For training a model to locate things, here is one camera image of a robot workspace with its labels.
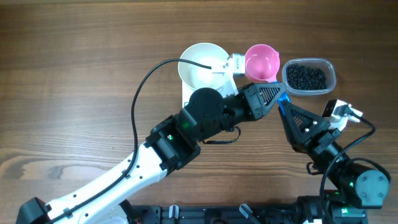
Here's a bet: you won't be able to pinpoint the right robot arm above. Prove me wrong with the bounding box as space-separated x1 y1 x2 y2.
279 99 391 223

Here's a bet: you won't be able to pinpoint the black beans in container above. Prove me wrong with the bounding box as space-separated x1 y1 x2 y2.
287 63 327 90

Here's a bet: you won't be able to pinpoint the clear plastic container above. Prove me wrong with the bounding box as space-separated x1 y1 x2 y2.
282 58 336 96

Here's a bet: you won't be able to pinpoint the white digital kitchen scale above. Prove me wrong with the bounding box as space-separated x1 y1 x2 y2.
182 82 234 107

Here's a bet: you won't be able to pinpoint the white bowl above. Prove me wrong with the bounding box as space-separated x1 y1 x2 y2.
178 43 229 91

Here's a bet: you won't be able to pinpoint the left black camera cable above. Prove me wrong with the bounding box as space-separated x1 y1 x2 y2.
43 58 213 224

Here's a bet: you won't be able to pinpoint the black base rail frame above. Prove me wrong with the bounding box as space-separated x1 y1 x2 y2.
124 203 368 224

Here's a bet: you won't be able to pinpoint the pink scoop with blue handle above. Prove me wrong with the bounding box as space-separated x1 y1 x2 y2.
245 44 283 114

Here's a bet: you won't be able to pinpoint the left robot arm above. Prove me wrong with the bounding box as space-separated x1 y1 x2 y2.
16 83 286 223

